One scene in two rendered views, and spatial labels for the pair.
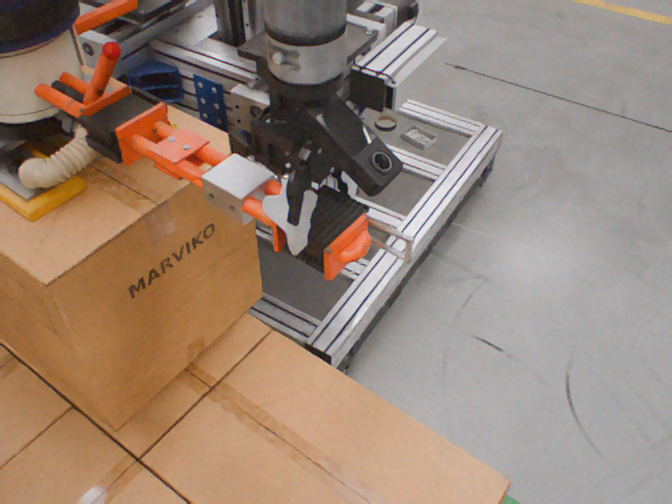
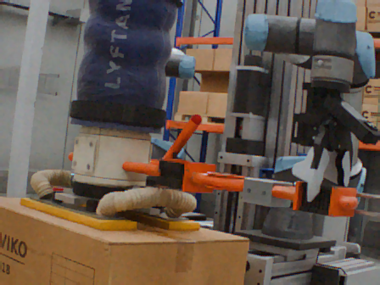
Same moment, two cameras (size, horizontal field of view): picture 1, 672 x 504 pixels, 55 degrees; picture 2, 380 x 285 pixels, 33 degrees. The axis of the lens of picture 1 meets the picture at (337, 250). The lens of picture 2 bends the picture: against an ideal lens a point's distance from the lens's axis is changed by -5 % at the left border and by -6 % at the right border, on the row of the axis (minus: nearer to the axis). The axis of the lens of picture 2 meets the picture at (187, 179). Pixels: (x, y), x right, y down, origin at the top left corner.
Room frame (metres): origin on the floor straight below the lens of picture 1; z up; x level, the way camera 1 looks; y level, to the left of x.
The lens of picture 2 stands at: (-0.60, 0.10, 1.27)
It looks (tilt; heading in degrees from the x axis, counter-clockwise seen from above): 3 degrees down; 8
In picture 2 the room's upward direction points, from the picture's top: 6 degrees clockwise
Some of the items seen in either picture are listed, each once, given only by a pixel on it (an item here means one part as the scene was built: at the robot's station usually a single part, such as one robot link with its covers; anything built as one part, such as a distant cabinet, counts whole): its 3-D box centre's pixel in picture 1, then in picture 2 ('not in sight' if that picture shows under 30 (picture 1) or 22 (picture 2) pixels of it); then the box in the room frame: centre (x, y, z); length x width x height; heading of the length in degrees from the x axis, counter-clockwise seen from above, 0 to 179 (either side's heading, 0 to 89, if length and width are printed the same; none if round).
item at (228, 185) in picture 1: (239, 188); (267, 192); (0.63, 0.12, 1.19); 0.07 x 0.07 x 0.04; 53
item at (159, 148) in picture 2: not in sight; (163, 159); (1.57, 0.49, 1.20); 0.13 x 0.12 x 0.14; 102
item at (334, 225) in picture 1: (320, 233); (325, 198); (0.54, 0.02, 1.20); 0.08 x 0.07 x 0.05; 53
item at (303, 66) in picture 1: (304, 50); (331, 71); (0.56, 0.03, 1.42); 0.08 x 0.08 x 0.05
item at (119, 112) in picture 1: (126, 124); (186, 175); (0.76, 0.29, 1.20); 0.10 x 0.08 x 0.06; 143
